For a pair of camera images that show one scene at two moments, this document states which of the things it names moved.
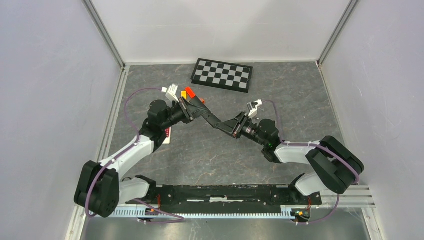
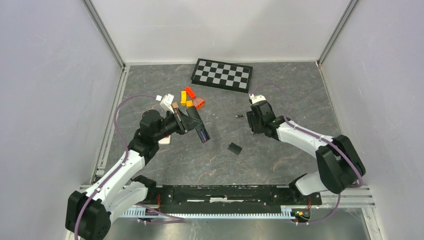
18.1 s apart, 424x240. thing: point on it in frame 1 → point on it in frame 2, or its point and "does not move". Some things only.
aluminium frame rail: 355,197 does not move
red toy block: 190,93 does not move
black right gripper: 239,123 → 251,119
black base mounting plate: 219,196 does not move
